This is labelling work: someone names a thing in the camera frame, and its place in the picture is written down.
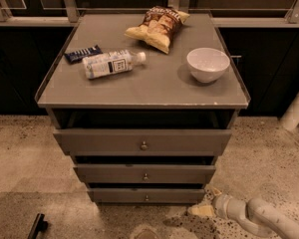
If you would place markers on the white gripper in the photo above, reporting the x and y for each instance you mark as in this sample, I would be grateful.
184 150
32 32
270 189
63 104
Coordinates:
221 203

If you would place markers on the grey bottom drawer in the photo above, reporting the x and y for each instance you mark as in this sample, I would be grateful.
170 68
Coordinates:
146 195

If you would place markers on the grey drawer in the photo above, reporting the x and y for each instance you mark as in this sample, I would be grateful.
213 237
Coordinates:
146 195
144 173
142 142

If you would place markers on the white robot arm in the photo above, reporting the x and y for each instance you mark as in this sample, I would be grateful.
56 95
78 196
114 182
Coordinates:
255 216

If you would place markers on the grey drawer cabinet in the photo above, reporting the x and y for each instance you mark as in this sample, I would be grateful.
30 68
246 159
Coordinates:
162 94

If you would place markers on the grey middle drawer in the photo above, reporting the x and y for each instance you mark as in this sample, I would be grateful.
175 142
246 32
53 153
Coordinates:
144 173

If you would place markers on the grey top drawer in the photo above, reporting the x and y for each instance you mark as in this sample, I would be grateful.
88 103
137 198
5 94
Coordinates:
142 142

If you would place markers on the white pipe column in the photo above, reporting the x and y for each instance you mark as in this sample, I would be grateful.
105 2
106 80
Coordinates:
290 119

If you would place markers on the white ceramic bowl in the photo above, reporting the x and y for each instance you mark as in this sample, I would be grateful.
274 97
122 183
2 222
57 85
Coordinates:
207 64

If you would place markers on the white plastic bottle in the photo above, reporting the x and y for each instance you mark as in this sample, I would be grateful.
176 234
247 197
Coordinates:
112 63

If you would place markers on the black object on floor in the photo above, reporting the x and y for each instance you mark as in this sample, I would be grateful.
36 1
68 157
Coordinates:
39 225

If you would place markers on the yellow brown chips bag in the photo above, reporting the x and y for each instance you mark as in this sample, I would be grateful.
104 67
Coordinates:
158 27

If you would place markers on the blue snack bar wrapper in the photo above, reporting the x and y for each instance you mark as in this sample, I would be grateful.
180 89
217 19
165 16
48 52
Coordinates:
79 55

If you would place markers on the metal window railing frame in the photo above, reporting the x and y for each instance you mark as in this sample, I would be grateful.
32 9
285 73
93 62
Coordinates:
225 13

